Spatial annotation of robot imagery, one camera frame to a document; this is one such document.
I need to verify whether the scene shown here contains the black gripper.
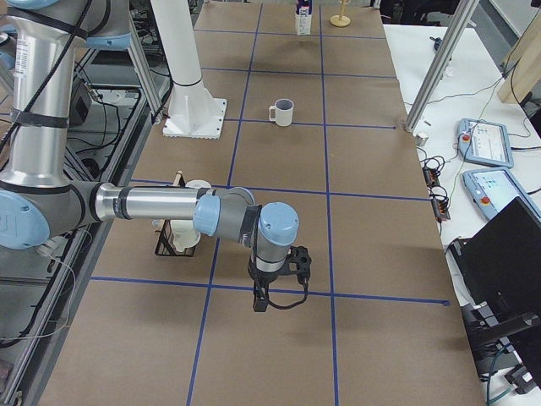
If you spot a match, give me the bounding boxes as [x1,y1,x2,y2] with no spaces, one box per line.
[248,264,281,313]

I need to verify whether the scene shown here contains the white mug grey inside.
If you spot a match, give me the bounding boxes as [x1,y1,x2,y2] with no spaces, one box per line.
[269,98,294,127]

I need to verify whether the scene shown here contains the blue white milk carton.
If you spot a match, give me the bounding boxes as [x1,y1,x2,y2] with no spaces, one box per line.
[295,0,313,36]

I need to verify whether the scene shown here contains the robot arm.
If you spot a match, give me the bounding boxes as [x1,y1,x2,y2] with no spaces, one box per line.
[1,1,311,312]

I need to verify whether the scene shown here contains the white cup in rack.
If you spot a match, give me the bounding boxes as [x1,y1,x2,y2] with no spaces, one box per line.
[185,179,211,189]

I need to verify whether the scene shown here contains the small metal cup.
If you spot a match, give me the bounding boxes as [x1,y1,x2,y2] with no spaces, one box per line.
[415,132,429,147]

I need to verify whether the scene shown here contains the black power strip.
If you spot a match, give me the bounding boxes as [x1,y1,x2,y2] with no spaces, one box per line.
[423,167,451,223]

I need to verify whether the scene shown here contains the black laptop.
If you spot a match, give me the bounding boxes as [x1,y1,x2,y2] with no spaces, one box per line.
[450,197,540,375]

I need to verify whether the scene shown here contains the teach pendant near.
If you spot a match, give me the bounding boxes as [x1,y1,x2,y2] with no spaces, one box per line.
[462,167,534,220]

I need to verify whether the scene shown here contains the teach pendant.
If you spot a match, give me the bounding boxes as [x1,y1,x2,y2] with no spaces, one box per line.
[462,167,534,220]
[457,118,514,168]

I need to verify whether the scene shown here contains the teach pendant far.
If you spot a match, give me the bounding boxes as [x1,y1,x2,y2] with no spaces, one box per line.
[457,118,514,168]

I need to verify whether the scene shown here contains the wooden mug tree stand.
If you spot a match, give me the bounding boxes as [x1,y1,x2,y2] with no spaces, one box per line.
[330,0,351,28]

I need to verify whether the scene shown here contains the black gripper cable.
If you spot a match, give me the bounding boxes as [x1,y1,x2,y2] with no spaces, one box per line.
[249,228,309,310]

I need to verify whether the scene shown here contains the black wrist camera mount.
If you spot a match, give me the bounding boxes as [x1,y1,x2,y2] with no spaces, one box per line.
[284,246,312,285]

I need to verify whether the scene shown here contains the black wire dish rack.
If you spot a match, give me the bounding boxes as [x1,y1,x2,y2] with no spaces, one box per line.
[154,170,199,259]

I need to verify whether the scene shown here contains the white camera post with base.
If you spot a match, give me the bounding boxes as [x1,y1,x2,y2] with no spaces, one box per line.
[151,0,227,140]

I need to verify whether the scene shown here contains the aluminium frame post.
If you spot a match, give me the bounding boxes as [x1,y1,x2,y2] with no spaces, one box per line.
[404,0,479,133]

